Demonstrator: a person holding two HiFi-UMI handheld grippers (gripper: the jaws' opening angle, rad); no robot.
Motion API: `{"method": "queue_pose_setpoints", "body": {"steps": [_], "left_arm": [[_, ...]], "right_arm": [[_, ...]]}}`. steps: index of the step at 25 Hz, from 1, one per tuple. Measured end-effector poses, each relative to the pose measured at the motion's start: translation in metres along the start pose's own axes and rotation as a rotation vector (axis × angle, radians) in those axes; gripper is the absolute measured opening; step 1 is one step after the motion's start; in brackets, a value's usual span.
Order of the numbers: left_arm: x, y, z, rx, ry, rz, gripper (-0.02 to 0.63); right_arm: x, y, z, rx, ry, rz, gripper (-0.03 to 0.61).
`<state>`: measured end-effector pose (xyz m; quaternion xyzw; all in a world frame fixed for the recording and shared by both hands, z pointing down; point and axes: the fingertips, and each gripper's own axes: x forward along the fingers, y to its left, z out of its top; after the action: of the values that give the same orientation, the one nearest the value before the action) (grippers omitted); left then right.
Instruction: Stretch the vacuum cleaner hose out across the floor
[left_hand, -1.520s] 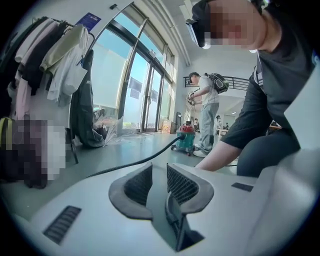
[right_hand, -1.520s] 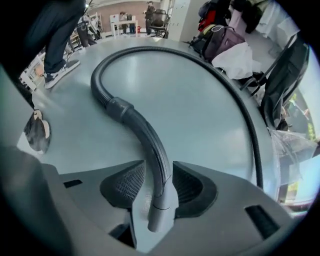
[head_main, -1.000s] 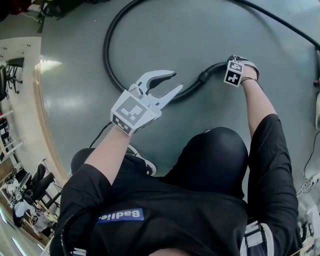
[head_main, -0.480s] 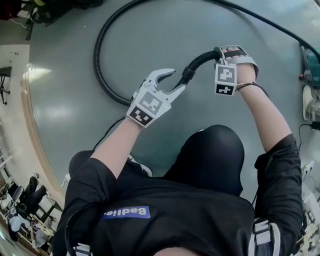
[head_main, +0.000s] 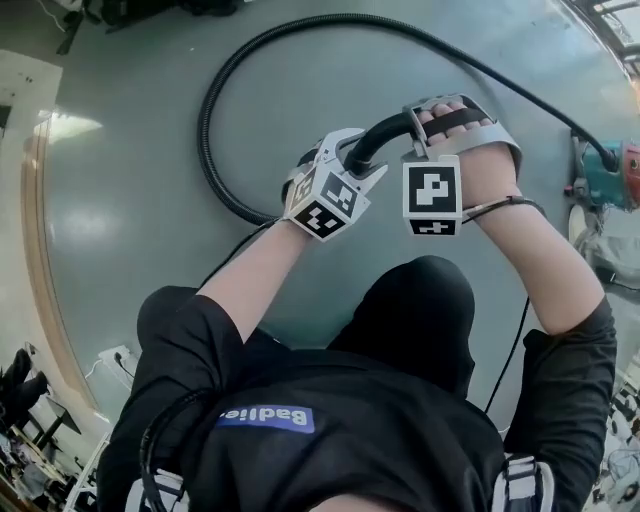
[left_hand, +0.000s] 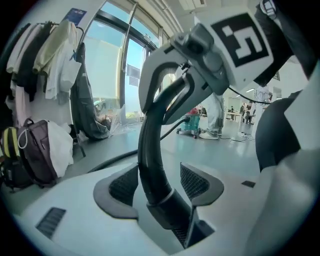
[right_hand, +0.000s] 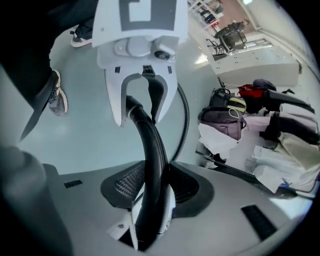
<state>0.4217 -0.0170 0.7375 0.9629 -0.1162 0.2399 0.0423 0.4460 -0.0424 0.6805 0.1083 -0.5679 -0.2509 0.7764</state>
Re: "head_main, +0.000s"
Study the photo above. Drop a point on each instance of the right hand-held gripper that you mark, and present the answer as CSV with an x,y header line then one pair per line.
x,y
432,195

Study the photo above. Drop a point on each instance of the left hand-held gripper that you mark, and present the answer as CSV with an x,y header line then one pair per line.
x,y
325,202

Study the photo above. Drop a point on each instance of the person's left forearm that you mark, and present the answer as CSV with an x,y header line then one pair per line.
x,y
250,265

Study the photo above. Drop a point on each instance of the person's right forearm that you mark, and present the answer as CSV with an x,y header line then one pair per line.
x,y
545,250

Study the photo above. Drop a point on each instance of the teal and red vacuum cleaner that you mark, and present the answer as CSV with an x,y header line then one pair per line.
x,y
613,185

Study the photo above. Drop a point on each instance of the person's right hand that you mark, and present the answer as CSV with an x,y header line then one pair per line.
x,y
445,112

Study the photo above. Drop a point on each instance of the person's black trousers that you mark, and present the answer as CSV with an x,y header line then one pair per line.
x,y
417,310

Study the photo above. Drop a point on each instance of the grey cloth bundle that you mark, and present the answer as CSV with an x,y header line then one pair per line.
x,y
615,250

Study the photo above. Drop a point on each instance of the person's black shirt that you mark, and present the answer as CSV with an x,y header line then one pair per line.
x,y
350,425

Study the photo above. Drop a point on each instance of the black equipment pile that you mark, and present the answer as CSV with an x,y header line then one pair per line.
x,y
90,20

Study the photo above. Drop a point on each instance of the white power strip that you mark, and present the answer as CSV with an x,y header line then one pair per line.
x,y
117,357

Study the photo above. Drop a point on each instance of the white cabinet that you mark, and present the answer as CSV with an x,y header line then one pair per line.
x,y
25,90

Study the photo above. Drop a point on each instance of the black small table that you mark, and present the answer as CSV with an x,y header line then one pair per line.
x,y
57,417

